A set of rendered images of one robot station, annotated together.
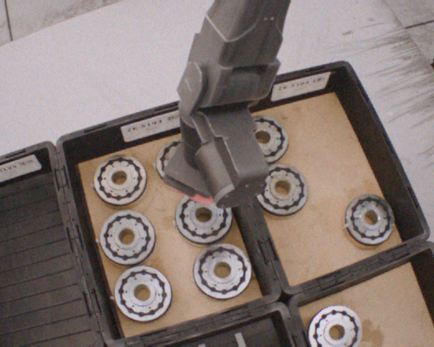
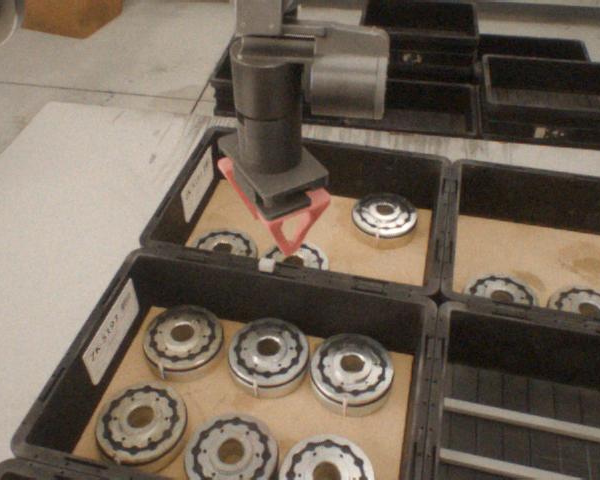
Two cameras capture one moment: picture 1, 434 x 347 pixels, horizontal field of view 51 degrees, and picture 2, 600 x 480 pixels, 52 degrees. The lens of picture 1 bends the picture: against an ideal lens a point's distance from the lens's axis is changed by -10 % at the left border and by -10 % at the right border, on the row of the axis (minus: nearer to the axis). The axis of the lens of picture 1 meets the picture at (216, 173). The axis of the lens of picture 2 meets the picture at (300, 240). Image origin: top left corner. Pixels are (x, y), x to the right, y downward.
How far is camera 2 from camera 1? 0.44 m
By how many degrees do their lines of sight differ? 37
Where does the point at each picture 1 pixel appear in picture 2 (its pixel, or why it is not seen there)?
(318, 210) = (337, 256)
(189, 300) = (364, 435)
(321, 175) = not seen: hidden behind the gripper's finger
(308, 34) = (121, 188)
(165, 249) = (275, 425)
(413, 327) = (533, 243)
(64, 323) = not seen: outside the picture
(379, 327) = (514, 270)
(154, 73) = (7, 354)
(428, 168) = not seen: hidden behind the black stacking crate
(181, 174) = (284, 184)
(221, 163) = (349, 57)
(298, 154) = (263, 241)
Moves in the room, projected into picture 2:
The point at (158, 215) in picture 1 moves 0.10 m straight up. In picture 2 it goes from (223, 409) to (216, 360)
